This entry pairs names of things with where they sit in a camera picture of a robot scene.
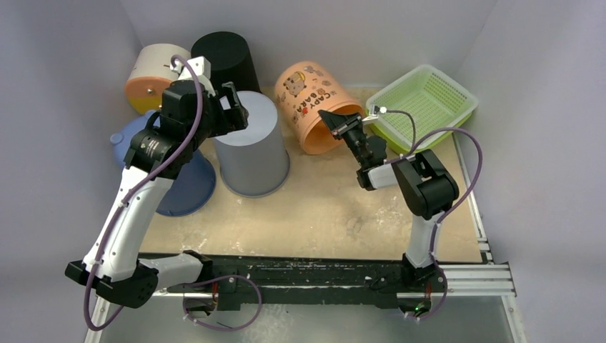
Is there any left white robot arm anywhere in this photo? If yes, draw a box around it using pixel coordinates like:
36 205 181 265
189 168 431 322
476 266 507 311
65 80 248 309

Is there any large blue bucket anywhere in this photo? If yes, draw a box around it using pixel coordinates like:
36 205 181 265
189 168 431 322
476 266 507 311
109 110 217 217

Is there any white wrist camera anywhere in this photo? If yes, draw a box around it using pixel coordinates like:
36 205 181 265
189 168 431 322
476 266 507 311
362 104 387 125
170 56 216 96

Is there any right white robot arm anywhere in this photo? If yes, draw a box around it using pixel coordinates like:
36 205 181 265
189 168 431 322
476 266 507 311
318 110 460 291

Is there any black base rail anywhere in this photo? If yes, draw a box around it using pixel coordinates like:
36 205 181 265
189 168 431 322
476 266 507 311
166 254 447 312

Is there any orange cartoon bucket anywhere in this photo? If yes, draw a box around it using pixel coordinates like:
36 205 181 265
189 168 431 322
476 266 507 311
274 61 363 155

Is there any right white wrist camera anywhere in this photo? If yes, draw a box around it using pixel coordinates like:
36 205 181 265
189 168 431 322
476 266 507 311
362 104 387 125

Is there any grey bucket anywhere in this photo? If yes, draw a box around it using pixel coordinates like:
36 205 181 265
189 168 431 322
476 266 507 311
213 91 290 198

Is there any green white strainer basket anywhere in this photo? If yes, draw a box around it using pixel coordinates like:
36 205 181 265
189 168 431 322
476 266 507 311
366 64 479 154

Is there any aluminium frame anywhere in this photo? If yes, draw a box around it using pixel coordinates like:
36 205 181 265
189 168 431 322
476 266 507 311
85 137 529 343

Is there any beige drum orange yellow face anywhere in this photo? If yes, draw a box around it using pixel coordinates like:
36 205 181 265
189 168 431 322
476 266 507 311
124 44 191 114

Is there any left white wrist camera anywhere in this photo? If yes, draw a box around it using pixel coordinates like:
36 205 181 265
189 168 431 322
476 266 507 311
170 56 216 96

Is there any black ribbed bucket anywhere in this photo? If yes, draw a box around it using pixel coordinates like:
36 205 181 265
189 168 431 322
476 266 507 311
190 31 261 94

